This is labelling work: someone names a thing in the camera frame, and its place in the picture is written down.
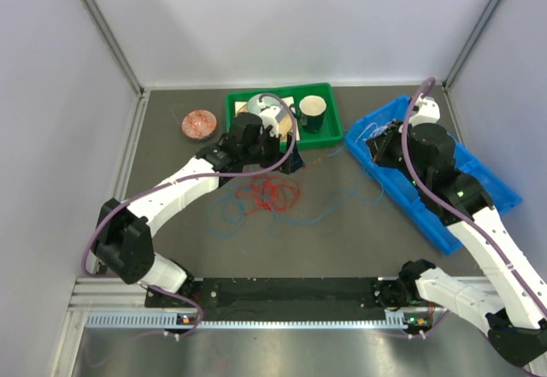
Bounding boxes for red patterned small bowl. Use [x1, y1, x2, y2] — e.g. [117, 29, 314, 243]
[181, 109, 218, 141]

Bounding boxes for grey slotted cable duct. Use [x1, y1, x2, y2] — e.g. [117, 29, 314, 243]
[85, 312, 408, 330]

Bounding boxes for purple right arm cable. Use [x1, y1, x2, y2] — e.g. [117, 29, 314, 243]
[403, 76, 547, 339]

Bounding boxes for red cable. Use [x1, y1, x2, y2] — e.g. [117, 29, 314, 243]
[237, 157, 328, 218]

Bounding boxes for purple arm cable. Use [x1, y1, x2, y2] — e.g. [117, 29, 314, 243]
[80, 92, 298, 339]
[403, 76, 547, 339]

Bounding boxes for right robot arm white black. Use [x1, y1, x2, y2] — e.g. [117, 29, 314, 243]
[367, 121, 546, 368]

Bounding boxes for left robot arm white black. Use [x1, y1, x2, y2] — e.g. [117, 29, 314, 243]
[90, 113, 303, 306]

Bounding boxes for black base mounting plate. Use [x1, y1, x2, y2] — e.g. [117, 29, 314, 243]
[144, 276, 428, 322]

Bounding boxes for peach ceramic plate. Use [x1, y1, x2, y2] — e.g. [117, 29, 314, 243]
[234, 100, 292, 140]

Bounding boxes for green plastic tray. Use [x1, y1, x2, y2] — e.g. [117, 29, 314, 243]
[226, 83, 344, 150]

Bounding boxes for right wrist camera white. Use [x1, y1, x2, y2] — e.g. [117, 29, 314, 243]
[409, 94, 441, 127]

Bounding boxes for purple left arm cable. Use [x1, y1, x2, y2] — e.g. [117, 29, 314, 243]
[80, 92, 298, 339]

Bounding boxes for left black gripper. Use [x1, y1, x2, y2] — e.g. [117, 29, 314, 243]
[242, 126, 304, 174]

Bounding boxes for blue plastic divided bin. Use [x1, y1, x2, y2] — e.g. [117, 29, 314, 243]
[345, 96, 522, 256]

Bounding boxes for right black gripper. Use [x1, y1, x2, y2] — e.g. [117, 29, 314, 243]
[367, 118, 429, 191]

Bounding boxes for dark green mug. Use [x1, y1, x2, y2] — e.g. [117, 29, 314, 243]
[290, 95, 326, 133]

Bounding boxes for light blue ceramic bowl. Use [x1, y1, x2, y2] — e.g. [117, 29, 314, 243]
[246, 93, 283, 115]

